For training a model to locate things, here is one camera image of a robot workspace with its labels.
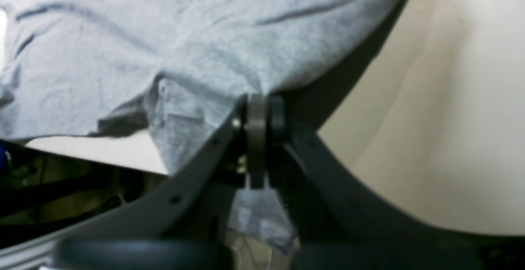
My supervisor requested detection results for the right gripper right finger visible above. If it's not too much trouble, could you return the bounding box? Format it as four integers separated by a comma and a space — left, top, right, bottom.
267, 96, 524, 270

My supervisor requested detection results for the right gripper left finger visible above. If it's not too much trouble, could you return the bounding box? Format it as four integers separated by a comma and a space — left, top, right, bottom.
1, 95, 248, 270

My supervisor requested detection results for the grey t-shirt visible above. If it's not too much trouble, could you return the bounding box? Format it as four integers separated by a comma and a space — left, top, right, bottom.
0, 0, 420, 254

